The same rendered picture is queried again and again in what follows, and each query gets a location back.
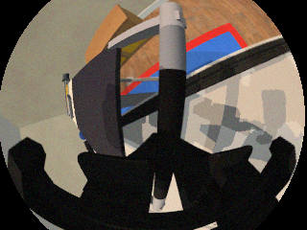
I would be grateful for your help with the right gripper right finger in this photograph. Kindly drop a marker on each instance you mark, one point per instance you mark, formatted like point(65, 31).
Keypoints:
point(195, 169)

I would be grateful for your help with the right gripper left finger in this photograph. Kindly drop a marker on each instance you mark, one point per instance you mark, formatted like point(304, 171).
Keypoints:
point(124, 170)

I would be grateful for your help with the grey square plate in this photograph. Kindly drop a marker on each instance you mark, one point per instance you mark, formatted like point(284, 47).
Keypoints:
point(70, 106)

